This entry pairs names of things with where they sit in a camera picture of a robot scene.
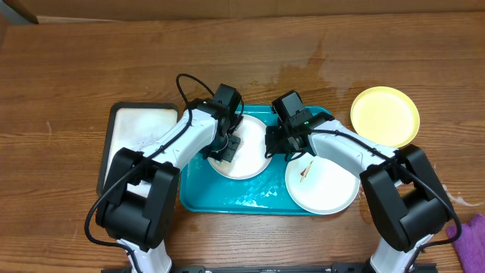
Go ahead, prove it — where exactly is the purple cloth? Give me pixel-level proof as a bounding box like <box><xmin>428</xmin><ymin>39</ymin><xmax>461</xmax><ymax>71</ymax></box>
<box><xmin>452</xmin><ymin>214</ymin><xmax>485</xmax><ymax>273</ymax></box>

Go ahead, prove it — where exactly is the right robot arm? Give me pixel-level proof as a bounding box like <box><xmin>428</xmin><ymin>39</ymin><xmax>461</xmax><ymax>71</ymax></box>
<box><xmin>265</xmin><ymin>112</ymin><xmax>459</xmax><ymax>272</ymax></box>

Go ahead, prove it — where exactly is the green and yellow sponge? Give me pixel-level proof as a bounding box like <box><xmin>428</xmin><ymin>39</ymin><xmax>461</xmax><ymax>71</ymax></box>
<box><xmin>218</xmin><ymin>147</ymin><xmax>237</xmax><ymax>168</ymax></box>

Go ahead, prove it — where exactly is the black tray with white liner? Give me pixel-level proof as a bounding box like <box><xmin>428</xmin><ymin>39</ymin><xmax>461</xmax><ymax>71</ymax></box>
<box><xmin>96</xmin><ymin>102</ymin><xmax>178</xmax><ymax>196</ymax></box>

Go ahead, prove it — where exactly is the yellow-green round plate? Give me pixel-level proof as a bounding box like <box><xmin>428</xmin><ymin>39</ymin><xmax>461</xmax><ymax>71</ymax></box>
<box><xmin>350</xmin><ymin>86</ymin><xmax>421</xmax><ymax>148</ymax></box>

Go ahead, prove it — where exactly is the white plate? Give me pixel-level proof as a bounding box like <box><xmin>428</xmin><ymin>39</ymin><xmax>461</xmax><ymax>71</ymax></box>
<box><xmin>285</xmin><ymin>153</ymin><xmax>360</xmax><ymax>215</ymax></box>
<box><xmin>208</xmin><ymin>115</ymin><xmax>271</xmax><ymax>180</ymax></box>

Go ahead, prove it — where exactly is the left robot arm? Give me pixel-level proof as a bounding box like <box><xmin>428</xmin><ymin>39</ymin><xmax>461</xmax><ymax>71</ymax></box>
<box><xmin>84</xmin><ymin>99</ymin><xmax>244</xmax><ymax>272</ymax></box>

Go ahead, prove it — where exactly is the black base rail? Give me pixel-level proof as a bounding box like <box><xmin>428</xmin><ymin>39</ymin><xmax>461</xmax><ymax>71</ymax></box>
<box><xmin>101</xmin><ymin>261</ymin><xmax>439</xmax><ymax>273</ymax></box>

